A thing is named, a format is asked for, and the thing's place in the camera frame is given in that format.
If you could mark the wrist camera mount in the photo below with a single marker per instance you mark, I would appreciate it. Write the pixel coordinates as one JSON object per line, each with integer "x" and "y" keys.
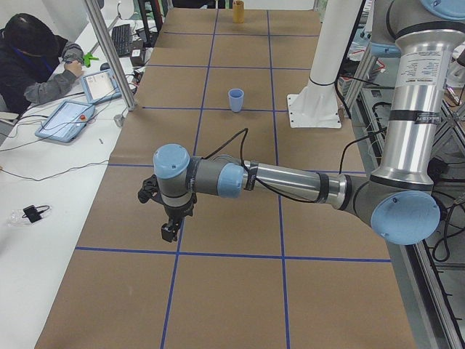
{"x": 150, "y": 191}

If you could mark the seated person dark jacket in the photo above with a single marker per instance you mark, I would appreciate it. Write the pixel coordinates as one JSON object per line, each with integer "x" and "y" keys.
{"x": 37, "y": 66}

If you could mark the white pedestal column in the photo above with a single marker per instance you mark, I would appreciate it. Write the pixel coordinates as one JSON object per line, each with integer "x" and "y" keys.
{"x": 316, "y": 106}

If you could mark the green plastic clamp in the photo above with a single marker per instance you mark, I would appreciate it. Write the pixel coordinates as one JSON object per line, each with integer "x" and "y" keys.
{"x": 88, "y": 58}

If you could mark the small black adapter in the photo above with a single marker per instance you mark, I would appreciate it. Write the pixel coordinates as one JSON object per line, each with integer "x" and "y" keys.
{"x": 34, "y": 213}

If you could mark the near teach pendant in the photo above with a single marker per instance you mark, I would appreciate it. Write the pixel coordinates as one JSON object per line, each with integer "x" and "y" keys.
{"x": 66, "y": 122}

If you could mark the blue cup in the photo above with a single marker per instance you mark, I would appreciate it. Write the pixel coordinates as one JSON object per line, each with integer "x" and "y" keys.
{"x": 235, "y": 97}

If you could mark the black keyboard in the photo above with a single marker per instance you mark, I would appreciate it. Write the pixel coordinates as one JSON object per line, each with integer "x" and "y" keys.
{"x": 121, "y": 36}

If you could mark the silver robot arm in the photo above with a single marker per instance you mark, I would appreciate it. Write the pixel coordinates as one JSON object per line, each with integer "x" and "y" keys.
{"x": 395, "y": 201}

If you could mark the far teach pendant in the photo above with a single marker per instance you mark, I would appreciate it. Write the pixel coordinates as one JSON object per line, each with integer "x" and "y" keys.
{"x": 100, "y": 87}

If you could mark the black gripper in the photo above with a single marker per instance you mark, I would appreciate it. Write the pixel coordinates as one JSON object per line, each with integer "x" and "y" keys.
{"x": 177, "y": 211}

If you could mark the yellow cup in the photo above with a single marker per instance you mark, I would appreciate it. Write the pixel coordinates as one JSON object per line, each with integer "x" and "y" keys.
{"x": 238, "y": 11}

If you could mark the aluminium frame post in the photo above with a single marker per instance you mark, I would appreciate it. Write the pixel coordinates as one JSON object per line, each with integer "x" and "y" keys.
{"x": 101, "y": 30}

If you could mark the teach pendant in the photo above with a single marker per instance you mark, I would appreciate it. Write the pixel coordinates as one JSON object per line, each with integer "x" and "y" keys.
{"x": 66, "y": 122}
{"x": 100, "y": 87}

